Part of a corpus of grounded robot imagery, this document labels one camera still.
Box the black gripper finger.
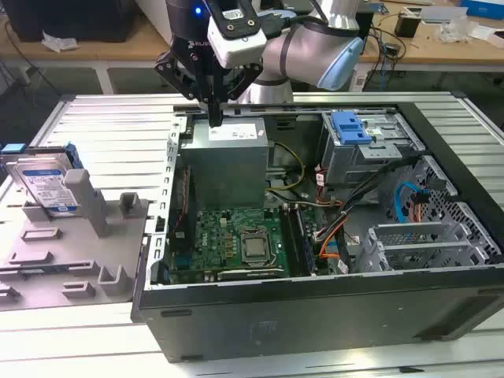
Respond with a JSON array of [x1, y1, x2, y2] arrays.
[[153, 49, 217, 128], [215, 64, 264, 128]]

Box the hard disk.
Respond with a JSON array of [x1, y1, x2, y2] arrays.
[[0, 141, 98, 220]]

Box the blue data wire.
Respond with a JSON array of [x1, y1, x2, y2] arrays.
[[393, 180, 419, 224]]

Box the metal disk bay cage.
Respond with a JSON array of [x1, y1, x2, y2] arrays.
[[354, 220, 491, 275]]

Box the large white plastic box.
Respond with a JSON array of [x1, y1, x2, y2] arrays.
[[135, 0, 171, 44]]

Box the wooden desk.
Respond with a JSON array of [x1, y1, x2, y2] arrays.
[[0, 15, 253, 95], [360, 0, 504, 94]]

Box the grey power supply unit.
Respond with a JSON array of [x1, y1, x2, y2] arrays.
[[179, 117, 276, 209]]

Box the large black equipment case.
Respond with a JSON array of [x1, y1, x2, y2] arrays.
[[6, 0, 137, 43]]

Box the crumpled white paper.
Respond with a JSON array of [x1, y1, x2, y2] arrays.
[[41, 31, 80, 54]]

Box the blue plastic drive latch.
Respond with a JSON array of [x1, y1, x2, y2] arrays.
[[331, 112, 373, 146]]

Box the metal optical drive cage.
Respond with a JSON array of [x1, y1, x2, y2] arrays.
[[319, 111, 428, 198]]

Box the green motherboard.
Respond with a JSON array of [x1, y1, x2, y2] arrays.
[[168, 206, 343, 281]]

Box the silver CPU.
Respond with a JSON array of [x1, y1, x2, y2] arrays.
[[243, 238, 265, 257]]

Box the metal CPU socket cover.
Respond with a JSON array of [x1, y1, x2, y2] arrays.
[[238, 231, 273, 266]]

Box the small black open box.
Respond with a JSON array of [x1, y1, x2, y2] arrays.
[[395, 10, 421, 39]]

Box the black graphics card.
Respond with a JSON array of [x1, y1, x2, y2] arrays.
[[217, 268, 285, 282]]

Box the grey plastic parts rack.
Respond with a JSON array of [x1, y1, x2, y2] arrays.
[[0, 168, 154, 313]]

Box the white flat box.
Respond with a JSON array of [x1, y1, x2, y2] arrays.
[[419, 6, 469, 25]]

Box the clear plastic bag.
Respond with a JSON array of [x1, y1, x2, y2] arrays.
[[435, 17, 480, 44]]

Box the dark RAM stick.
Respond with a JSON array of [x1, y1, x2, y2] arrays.
[[0, 262, 95, 279]]

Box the black open PC case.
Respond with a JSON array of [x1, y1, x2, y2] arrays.
[[130, 101, 504, 364]]

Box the blue cardboard box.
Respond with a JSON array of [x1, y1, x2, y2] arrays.
[[459, 0, 504, 19]]

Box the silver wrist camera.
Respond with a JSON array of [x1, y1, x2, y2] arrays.
[[207, 17, 268, 69]]

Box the thick black camera cable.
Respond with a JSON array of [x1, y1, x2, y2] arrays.
[[255, 7, 296, 41]]

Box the yellow black supply wires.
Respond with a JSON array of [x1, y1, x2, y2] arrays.
[[264, 140, 309, 195]]

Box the blue network cable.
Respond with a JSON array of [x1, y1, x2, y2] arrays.
[[377, 37, 391, 92]]

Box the black flat cable bundle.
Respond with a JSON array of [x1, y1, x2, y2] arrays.
[[313, 155, 424, 272]]

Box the orange yellow wire bundle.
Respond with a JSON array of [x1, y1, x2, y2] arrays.
[[317, 230, 347, 261]]

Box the orange wire with black plug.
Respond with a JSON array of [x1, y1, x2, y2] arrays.
[[408, 190, 431, 224]]

